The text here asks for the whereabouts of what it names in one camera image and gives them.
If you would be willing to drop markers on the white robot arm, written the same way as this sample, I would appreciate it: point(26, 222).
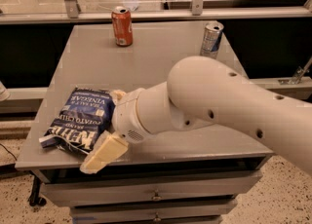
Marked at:
point(201, 91)

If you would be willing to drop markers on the orange coke can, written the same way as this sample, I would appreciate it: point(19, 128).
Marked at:
point(122, 26)

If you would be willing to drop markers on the grey drawer cabinet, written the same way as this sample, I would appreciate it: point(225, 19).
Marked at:
point(91, 59)

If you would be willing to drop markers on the silver blue energy drink can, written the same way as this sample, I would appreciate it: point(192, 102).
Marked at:
point(211, 40)

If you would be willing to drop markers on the drawer with knob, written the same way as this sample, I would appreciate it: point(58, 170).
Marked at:
point(151, 189)
point(152, 212)

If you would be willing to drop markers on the top drawer with knob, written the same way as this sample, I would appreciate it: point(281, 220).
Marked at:
point(151, 189)

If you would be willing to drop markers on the blue chip bag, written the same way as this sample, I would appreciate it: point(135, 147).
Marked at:
point(83, 118)

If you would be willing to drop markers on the black caster wheel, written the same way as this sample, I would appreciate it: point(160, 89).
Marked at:
point(34, 198)

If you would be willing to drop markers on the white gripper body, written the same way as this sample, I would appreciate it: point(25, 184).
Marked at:
point(125, 117)

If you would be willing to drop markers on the metal railing frame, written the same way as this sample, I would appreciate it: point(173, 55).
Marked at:
point(146, 10)

